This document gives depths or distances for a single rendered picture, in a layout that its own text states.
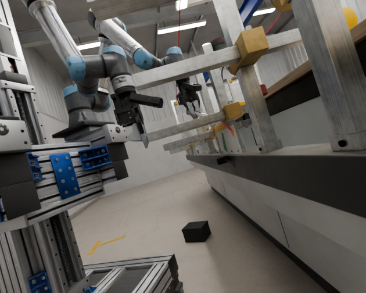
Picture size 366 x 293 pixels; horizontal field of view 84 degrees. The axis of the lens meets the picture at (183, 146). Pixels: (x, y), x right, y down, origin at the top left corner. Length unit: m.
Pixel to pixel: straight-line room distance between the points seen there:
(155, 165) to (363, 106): 8.39
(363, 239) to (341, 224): 0.04
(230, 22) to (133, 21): 6.41
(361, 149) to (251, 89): 0.30
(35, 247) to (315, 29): 1.09
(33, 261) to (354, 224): 1.05
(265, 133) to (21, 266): 0.99
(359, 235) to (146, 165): 8.33
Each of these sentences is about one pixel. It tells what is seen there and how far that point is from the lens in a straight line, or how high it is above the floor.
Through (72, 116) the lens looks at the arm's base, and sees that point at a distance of 1.18.
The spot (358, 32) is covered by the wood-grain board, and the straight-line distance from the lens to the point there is 0.57.
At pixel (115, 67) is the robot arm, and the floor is 1.10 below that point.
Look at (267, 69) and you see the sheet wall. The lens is 11.06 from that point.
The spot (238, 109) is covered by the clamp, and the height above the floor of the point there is 0.84.
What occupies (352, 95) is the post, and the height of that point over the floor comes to 0.77.
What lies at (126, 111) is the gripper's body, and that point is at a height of 0.95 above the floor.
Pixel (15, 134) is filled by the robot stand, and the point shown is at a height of 0.95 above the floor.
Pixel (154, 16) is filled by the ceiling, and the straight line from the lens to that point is 7.07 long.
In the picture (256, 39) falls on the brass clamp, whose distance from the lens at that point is 0.51.
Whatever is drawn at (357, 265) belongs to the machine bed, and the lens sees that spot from 0.89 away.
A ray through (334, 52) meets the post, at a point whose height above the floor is 0.83.
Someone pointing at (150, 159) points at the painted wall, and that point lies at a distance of 8.59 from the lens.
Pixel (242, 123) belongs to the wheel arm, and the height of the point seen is 0.81.
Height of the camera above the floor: 0.76
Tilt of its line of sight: 2 degrees up
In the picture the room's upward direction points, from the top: 17 degrees counter-clockwise
